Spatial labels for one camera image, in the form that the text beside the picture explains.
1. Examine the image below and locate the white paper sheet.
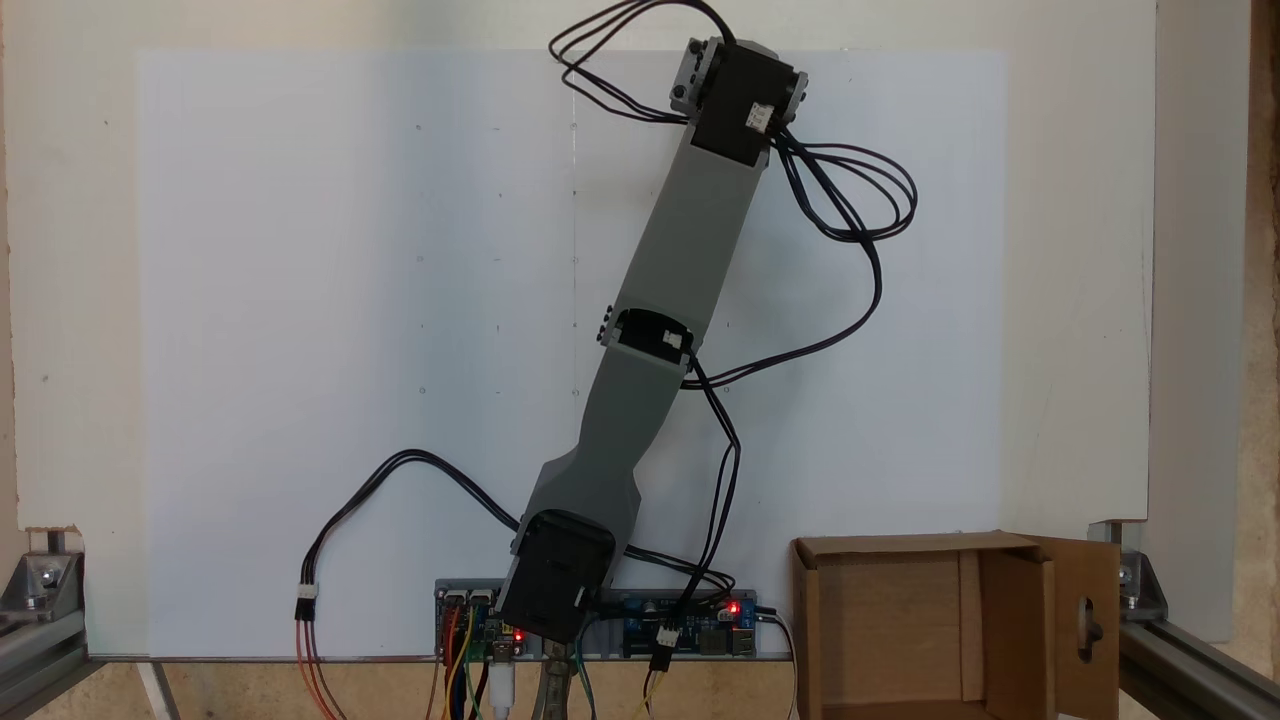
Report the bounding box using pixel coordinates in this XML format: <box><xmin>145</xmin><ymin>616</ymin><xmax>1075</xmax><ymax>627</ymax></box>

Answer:
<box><xmin>135</xmin><ymin>48</ymin><xmax>1006</xmax><ymax>661</ymax></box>

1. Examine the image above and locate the blue circuit board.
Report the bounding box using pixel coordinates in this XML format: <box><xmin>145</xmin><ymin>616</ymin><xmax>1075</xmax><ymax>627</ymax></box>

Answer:
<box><xmin>615</xmin><ymin>592</ymin><xmax>758</xmax><ymax>658</ymax></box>

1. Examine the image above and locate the grey board mounting plate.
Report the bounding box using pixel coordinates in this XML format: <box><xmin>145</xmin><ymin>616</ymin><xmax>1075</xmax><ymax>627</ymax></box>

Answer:
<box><xmin>433</xmin><ymin>578</ymin><xmax>759</xmax><ymax>663</ymax></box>

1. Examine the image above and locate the green circuit board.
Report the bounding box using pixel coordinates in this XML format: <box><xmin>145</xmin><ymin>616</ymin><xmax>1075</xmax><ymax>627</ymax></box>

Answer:
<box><xmin>440</xmin><ymin>590</ymin><xmax>529</xmax><ymax>661</ymax></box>

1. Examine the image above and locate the brown cardboard box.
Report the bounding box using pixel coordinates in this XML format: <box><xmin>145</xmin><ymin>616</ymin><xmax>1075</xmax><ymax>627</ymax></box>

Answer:
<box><xmin>790</xmin><ymin>530</ymin><xmax>1121</xmax><ymax>720</ymax></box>

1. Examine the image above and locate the grey metal clamp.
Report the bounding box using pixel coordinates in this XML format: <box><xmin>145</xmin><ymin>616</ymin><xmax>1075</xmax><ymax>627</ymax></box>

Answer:
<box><xmin>533</xmin><ymin>640</ymin><xmax>583</xmax><ymax>720</ymax></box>

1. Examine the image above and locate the black gripper motor cable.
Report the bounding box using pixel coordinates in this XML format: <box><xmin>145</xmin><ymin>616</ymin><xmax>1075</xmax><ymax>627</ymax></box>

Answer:
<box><xmin>548</xmin><ymin>0</ymin><xmax>741</xmax><ymax>126</ymax></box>

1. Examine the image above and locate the long black looped arm cable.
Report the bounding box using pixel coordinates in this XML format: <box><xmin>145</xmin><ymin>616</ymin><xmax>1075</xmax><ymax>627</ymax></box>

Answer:
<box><xmin>680</xmin><ymin>128</ymin><xmax>919</xmax><ymax>391</ymax></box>

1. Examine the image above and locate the black cable to arm base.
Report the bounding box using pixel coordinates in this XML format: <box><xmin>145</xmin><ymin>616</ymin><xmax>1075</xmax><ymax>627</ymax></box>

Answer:
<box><xmin>610</xmin><ymin>358</ymin><xmax>743</xmax><ymax>646</ymax></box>

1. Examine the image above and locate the black cable with connector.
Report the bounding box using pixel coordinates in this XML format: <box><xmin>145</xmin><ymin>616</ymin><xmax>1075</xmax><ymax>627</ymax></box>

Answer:
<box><xmin>294</xmin><ymin>449</ymin><xmax>523</xmax><ymax>626</ymax></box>

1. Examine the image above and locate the yellow wire with white connector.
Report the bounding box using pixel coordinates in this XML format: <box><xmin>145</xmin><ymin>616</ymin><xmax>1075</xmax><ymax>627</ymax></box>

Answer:
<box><xmin>628</xmin><ymin>625</ymin><xmax>683</xmax><ymax>720</ymax></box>

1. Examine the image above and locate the thin white cable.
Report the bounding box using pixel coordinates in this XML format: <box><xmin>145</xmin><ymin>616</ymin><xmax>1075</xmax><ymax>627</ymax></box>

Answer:
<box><xmin>755</xmin><ymin>605</ymin><xmax>801</xmax><ymax>720</ymax></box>

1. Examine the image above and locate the red jumper wire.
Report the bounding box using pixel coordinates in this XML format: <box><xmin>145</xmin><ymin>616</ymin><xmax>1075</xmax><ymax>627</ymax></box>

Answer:
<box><xmin>443</xmin><ymin>605</ymin><xmax>461</xmax><ymax>720</ymax></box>

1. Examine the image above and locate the yellow jumper wire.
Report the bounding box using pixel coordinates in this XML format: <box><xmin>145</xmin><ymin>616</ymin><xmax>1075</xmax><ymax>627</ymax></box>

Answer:
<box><xmin>452</xmin><ymin>605</ymin><xmax>477</xmax><ymax>720</ymax></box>

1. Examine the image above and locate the white USB cable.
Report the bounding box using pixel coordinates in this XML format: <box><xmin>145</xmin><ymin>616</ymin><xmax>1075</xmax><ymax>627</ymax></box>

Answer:
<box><xmin>488</xmin><ymin>640</ymin><xmax>517</xmax><ymax>720</ymax></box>

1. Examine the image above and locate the green jumper wire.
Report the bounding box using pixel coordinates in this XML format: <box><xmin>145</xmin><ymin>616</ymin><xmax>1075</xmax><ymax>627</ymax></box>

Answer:
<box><xmin>465</xmin><ymin>640</ymin><xmax>491</xmax><ymax>720</ymax></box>

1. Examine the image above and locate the metal corner bracket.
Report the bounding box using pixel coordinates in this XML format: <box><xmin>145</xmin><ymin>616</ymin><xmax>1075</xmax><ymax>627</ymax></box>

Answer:
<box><xmin>1088</xmin><ymin>520</ymin><xmax>1169</xmax><ymax>623</ymax></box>
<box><xmin>0</xmin><ymin>528</ymin><xmax>86</xmax><ymax>613</ymax></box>

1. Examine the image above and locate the orange red wire pair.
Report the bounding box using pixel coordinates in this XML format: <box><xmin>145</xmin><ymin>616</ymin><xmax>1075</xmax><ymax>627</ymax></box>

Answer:
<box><xmin>295</xmin><ymin>618</ymin><xmax>346</xmax><ymax>720</ymax></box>

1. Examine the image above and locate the aluminium frame post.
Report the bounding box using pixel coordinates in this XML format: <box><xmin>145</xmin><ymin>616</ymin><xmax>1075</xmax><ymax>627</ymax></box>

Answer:
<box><xmin>0</xmin><ymin>608</ymin><xmax>93</xmax><ymax>720</ymax></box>
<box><xmin>1118</xmin><ymin>618</ymin><xmax>1280</xmax><ymax>720</ymax></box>

